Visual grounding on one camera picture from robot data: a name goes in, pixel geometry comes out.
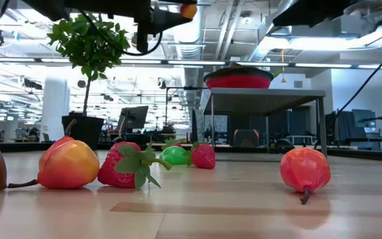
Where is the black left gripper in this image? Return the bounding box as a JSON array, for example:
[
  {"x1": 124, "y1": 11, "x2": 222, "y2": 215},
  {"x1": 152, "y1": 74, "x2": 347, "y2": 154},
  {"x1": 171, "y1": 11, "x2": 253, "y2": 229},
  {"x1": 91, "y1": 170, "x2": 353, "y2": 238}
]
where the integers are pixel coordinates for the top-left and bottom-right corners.
[{"x1": 133, "y1": 0, "x2": 198, "y2": 54}]

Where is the orange red peach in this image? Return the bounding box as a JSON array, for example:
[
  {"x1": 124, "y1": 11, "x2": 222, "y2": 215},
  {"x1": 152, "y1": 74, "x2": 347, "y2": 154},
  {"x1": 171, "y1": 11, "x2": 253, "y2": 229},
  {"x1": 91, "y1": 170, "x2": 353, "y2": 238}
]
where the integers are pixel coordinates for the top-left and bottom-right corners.
[{"x1": 180, "y1": 3, "x2": 198, "y2": 20}]

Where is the orange yellow pear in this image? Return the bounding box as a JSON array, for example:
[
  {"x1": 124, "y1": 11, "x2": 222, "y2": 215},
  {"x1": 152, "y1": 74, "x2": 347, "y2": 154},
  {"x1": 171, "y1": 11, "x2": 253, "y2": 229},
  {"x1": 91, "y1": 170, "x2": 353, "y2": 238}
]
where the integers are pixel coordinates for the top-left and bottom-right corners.
[{"x1": 7, "y1": 139, "x2": 101, "y2": 190}]

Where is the green fruit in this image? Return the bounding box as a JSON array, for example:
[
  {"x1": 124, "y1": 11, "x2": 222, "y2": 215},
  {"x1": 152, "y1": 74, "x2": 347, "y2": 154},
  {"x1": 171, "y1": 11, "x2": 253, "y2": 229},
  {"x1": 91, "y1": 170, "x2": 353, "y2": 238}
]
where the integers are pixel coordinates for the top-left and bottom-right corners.
[{"x1": 159, "y1": 145, "x2": 192, "y2": 166}]

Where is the white ceiling sensor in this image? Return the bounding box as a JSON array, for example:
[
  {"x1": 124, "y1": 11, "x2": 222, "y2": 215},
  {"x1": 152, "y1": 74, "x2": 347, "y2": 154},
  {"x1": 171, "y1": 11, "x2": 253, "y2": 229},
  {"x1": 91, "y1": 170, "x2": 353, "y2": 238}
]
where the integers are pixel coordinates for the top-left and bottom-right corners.
[{"x1": 239, "y1": 11, "x2": 253, "y2": 26}]

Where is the long ceiling light strip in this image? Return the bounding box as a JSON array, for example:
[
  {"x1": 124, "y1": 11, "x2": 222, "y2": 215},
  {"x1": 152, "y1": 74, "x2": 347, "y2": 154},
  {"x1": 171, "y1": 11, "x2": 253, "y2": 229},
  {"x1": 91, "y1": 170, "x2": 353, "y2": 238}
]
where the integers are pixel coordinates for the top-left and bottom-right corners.
[{"x1": 0, "y1": 56, "x2": 382, "y2": 70}]

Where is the green plant in black pot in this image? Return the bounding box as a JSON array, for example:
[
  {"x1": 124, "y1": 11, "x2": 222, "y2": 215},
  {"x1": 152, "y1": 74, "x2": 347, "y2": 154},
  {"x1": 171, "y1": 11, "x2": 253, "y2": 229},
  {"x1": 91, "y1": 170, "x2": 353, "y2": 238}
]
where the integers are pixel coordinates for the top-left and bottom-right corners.
[{"x1": 46, "y1": 13, "x2": 131, "y2": 151}]

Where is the red collapsible bowl grey rim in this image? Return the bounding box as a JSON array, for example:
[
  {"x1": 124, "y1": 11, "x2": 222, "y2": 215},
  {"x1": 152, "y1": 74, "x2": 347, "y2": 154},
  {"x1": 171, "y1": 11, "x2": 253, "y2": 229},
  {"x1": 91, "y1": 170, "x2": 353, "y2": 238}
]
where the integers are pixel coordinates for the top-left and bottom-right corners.
[{"x1": 203, "y1": 66, "x2": 275, "y2": 90}]

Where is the dark computer monitor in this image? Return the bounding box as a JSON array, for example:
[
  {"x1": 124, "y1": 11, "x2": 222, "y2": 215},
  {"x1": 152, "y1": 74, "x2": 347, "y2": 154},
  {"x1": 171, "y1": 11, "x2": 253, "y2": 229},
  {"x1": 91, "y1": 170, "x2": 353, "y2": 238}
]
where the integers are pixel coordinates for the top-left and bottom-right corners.
[
  {"x1": 117, "y1": 105, "x2": 150, "y2": 132},
  {"x1": 351, "y1": 108, "x2": 377, "y2": 129}
]

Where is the black dome object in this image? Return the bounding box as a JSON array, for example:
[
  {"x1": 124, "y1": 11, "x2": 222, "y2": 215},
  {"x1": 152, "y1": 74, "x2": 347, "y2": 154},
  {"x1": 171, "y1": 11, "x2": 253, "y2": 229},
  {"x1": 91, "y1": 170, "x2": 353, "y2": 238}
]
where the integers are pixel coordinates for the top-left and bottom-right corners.
[{"x1": 275, "y1": 138, "x2": 293, "y2": 149}]

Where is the dark chair orange trim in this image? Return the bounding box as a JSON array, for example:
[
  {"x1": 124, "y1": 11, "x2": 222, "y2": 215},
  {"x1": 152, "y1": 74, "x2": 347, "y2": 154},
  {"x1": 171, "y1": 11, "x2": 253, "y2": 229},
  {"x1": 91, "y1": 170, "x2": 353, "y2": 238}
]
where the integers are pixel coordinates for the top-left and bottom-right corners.
[{"x1": 233, "y1": 128, "x2": 260, "y2": 148}]

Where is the white building column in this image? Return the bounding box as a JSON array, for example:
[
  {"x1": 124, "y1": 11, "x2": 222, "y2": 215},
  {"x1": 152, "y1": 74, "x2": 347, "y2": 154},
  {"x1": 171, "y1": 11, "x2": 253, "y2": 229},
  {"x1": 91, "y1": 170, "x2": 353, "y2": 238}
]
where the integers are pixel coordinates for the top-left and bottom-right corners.
[{"x1": 40, "y1": 76, "x2": 72, "y2": 137}]

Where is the large leafy strawberry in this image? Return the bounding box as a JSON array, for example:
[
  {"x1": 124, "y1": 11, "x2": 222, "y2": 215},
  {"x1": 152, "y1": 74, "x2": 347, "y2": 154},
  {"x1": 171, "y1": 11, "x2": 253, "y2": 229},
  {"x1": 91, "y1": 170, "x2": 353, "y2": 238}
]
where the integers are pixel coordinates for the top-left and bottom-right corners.
[{"x1": 97, "y1": 141, "x2": 173, "y2": 191}]

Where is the silver ventilation duct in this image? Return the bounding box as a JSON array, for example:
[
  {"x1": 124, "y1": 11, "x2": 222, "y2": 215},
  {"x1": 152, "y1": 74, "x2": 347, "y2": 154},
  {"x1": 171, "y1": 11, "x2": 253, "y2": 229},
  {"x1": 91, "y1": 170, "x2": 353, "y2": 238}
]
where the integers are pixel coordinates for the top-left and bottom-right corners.
[
  {"x1": 243, "y1": 0, "x2": 298, "y2": 72},
  {"x1": 168, "y1": 0, "x2": 209, "y2": 107}
]

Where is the yellow hanging cord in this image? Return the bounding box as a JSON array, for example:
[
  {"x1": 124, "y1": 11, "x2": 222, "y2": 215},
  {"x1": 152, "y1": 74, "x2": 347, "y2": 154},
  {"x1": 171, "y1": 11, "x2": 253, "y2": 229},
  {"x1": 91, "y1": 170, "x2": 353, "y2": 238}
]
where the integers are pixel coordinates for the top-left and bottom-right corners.
[{"x1": 279, "y1": 48, "x2": 287, "y2": 84}]

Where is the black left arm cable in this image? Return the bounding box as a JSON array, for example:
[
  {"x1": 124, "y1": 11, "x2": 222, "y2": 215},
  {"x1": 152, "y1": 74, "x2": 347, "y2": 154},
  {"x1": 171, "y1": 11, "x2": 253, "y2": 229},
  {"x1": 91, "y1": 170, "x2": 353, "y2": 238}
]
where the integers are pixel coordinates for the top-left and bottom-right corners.
[{"x1": 0, "y1": 0, "x2": 164, "y2": 57}]

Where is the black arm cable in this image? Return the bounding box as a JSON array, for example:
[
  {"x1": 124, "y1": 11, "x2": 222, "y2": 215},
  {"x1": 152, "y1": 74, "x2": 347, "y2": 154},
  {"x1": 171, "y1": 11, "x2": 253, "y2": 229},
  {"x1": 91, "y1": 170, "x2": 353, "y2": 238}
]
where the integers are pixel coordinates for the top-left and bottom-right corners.
[
  {"x1": 0, "y1": 0, "x2": 164, "y2": 57},
  {"x1": 313, "y1": 28, "x2": 382, "y2": 149}
]

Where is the black metal rack frame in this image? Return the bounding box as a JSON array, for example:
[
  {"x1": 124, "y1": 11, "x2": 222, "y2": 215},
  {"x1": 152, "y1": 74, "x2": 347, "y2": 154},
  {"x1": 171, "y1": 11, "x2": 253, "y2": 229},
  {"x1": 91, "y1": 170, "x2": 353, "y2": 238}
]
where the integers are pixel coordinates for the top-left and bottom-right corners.
[{"x1": 165, "y1": 86, "x2": 212, "y2": 147}]

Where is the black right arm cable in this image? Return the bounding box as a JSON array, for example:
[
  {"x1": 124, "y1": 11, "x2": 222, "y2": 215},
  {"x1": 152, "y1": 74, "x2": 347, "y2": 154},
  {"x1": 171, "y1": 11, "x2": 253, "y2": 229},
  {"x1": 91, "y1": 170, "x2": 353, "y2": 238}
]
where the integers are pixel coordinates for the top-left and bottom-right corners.
[{"x1": 313, "y1": 28, "x2": 382, "y2": 149}]

